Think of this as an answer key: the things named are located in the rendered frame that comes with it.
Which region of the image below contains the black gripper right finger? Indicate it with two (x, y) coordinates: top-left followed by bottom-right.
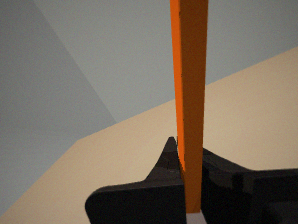
(200, 148), (298, 224)

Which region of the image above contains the orange handle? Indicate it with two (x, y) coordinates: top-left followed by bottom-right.
(170, 0), (208, 213)

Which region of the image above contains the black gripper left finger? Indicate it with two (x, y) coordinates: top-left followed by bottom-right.
(85, 137), (187, 224)

